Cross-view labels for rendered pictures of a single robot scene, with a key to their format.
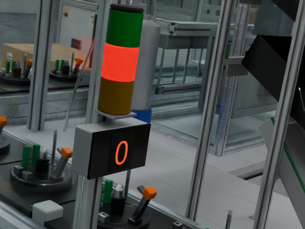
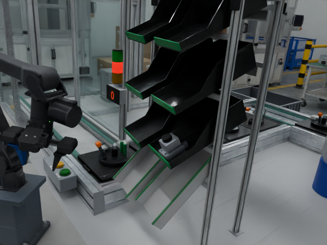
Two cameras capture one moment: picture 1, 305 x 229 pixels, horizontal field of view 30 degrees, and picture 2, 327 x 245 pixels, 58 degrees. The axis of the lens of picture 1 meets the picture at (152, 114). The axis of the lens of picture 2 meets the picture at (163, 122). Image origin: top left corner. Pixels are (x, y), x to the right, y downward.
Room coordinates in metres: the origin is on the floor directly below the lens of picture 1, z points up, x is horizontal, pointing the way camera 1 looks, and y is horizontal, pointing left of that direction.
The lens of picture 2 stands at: (1.32, -1.23, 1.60)
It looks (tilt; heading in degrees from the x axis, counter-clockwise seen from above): 21 degrees down; 101
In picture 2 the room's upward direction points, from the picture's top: 4 degrees clockwise
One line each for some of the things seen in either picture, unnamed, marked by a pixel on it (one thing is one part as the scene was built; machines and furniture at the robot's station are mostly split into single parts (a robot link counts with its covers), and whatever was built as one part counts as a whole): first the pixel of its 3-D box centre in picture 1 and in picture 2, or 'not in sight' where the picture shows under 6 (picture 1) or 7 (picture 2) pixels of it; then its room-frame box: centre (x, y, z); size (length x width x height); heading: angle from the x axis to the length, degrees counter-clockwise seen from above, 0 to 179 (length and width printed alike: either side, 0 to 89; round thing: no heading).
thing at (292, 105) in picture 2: not in sight; (262, 106); (1.72, 1.82, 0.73); 0.62 x 0.42 x 0.23; 140
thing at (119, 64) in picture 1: (120, 61); (117, 66); (0.82, 0.06, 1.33); 0.05 x 0.05 x 0.05
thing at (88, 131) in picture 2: not in sight; (90, 145); (0.68, 0.06, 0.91); 0.84 x 0.28 x 0.10; 140
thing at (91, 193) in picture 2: not in sight; (58, 153); (0.59, -0.10, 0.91); 0.89 x 0.06 x 0.11; 140
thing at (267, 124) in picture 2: not in sight; (253, 114); (1.53, 0.61, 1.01); 0.24 x 0.24 x 0.13; 50
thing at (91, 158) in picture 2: not in sight; (114, 161); (0.90, -0.15, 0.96); 0.24 x 0.24 x 0.02; 50
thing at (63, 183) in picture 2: not in sight; (59, 171); (0.69, -0.27, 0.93); 0.21 x 0.07 x 0.06; 140
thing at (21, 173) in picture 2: not in sight; (12, 176); (0.73, -0.57, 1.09); 0.07 x 0.07 x 0.06; 4
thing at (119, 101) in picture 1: (115, 94); (117, 77); (0.82, 0.06, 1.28); 0.05 x 0.05 x 0.05
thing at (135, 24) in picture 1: (124, 27); (117, 56); (0.82, 0.06, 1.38); 0.05 x 0.05 x 0.05
